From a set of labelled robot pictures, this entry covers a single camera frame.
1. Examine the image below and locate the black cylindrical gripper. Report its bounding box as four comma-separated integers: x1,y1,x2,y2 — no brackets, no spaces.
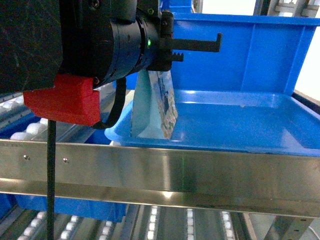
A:
93,10,223,87

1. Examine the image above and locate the flower gift bag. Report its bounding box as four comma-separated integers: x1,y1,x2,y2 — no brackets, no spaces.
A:
130,70,178,140

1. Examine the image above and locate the white roller conveyor track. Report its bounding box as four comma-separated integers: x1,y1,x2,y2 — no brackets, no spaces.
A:
0,83,115,141

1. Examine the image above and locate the large blue bin behind tray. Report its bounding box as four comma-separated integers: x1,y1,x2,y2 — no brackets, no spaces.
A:
171,13,320,95

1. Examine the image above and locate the light blue plastic tray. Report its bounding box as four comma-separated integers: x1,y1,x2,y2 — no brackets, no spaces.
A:
104,90,320,157

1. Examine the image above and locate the blue bin under shelf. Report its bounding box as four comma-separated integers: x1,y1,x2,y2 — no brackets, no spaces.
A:
14,194,127,223

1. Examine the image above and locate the black cable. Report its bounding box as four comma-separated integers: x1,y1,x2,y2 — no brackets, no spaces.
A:
46,77,127,240

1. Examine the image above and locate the red camera mount block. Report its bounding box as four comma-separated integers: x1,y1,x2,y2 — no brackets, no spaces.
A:
23,74,101,127

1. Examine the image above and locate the stainless steel shelf front rail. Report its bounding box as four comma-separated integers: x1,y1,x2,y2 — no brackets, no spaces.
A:
0,139,320,220

